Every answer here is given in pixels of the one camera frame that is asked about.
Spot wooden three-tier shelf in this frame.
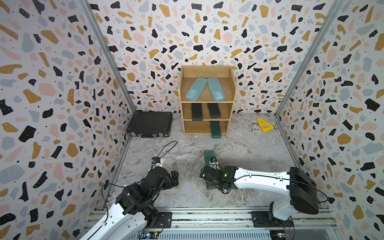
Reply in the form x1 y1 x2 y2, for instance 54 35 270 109
179 65 238 135

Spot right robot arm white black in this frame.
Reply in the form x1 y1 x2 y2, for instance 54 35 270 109
200 166 319 221

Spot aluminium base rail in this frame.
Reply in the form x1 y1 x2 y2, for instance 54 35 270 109
82 206 342 240

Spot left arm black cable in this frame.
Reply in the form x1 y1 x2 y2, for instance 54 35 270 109
101 140 179 224

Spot small card box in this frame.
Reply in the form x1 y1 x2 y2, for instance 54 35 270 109
252 123 262 133

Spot green pencil case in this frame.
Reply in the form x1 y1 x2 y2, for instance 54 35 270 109
210 121 222 139
204 151 216 166

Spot black pencil case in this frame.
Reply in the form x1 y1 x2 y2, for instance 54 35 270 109
191 103 203 121
207 103 221 119

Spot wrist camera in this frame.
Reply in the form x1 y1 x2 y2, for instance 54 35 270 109
151 156 163 169
209 157 218 167

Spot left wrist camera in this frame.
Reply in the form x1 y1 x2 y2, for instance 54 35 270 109
151 156 163 169

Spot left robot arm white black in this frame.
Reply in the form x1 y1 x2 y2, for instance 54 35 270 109
82 167 179 240

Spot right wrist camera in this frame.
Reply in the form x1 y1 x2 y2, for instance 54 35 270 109
209 157 218 167

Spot black flat case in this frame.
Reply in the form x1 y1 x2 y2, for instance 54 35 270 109
126 112 173 138

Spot light blue pencil case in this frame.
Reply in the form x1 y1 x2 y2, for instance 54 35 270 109
186 78 208 101
208 78 226 101

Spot yellow triangular plastic piece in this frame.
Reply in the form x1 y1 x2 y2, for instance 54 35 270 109
257 118 274 133

